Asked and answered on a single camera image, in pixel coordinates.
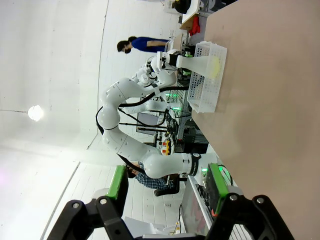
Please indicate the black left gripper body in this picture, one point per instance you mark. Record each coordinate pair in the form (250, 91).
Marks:
(173, 61)

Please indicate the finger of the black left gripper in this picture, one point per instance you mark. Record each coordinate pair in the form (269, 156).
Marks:
(187, 53)
(186, 72)

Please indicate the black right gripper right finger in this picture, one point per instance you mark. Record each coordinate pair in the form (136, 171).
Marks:
(220, 185)

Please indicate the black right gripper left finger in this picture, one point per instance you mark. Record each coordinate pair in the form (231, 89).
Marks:
(117, 190)

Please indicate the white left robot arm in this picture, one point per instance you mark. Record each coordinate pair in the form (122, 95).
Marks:
(125, 147)

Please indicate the red cloth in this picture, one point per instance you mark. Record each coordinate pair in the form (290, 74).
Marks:
(195, 26)

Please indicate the light wooden board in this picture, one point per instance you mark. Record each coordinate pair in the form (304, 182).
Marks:
(188, 22)

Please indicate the white perforated plastic basket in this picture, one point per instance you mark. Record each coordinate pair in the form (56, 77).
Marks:
(207, 95)

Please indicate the person in blue shirt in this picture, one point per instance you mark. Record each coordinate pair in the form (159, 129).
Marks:
(145, 44)

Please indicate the person in plaid shirt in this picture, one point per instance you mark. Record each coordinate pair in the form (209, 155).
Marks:
(150, 181)

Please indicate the black office chair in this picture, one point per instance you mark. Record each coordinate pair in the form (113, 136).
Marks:
(167, 191)

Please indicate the yellow emergency stop box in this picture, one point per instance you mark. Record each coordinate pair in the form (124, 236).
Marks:
(166, 147)

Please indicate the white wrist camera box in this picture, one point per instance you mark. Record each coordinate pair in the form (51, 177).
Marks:
(161, 61)

